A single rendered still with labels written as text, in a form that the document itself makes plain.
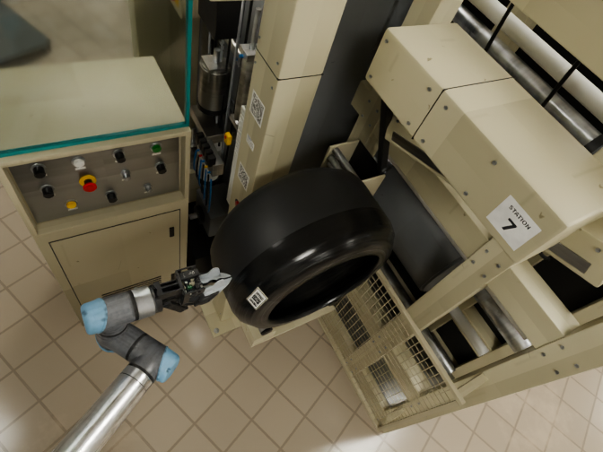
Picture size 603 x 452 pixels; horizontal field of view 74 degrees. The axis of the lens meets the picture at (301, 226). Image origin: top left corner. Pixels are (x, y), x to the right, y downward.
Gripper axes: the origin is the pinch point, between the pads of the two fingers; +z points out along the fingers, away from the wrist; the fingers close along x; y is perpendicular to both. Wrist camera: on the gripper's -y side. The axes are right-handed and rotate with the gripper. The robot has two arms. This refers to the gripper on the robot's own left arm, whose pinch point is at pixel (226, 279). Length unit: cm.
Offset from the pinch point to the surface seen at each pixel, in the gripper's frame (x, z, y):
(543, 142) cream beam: -16, 53, 61
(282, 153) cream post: 26.9, 25.8, 17.0
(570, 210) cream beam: -32, 44, 60
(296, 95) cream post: 27, 23, 39
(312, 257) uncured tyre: -8.9, 15.8, 18.8
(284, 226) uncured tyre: 1.5, 12.5, 19.2
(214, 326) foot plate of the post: 24, 28, -120
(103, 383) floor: 19, -31, -127
